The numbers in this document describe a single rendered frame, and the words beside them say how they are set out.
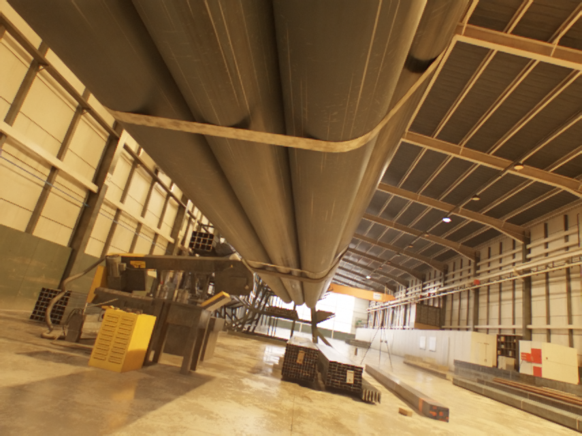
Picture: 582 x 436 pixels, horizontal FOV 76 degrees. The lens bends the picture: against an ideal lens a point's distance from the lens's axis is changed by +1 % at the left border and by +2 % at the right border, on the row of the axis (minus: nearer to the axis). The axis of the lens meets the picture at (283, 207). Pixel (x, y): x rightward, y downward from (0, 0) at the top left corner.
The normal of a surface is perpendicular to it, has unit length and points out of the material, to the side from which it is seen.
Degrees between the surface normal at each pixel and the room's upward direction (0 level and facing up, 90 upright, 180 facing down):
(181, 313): 90
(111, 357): 90
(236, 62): 146
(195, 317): 90
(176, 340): 90
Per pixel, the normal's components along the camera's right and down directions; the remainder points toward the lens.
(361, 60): 0.14, 0.94
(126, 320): -0.08, -0.32
